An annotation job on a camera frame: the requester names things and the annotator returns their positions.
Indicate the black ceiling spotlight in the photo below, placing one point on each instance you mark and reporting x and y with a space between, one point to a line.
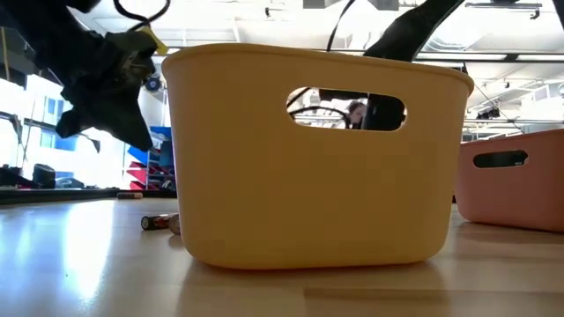
154 84

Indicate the pink plastic basket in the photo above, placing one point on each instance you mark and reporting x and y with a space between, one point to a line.
511 198

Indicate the black bag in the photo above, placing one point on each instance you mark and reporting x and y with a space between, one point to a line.
43 176

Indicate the black stage light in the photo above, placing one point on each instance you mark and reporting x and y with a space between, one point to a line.
487 114

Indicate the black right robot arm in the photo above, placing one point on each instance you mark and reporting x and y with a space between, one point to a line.
410 31

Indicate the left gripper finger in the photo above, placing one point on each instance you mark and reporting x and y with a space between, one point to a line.
75 119
130 127

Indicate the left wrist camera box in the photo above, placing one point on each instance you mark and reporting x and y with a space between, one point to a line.
128 48

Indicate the black ceiling rail fixture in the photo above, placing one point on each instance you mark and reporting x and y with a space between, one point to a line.
502 5

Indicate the yellow tag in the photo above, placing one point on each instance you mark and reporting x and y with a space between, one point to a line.
155 40

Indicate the yellow plastic bin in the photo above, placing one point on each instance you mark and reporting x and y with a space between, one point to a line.
308 198

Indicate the rack with blue red bins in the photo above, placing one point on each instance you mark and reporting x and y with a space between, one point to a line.
141 154

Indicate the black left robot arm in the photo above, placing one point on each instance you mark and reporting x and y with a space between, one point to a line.
44 35

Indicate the person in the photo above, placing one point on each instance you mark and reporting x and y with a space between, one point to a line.
356 115

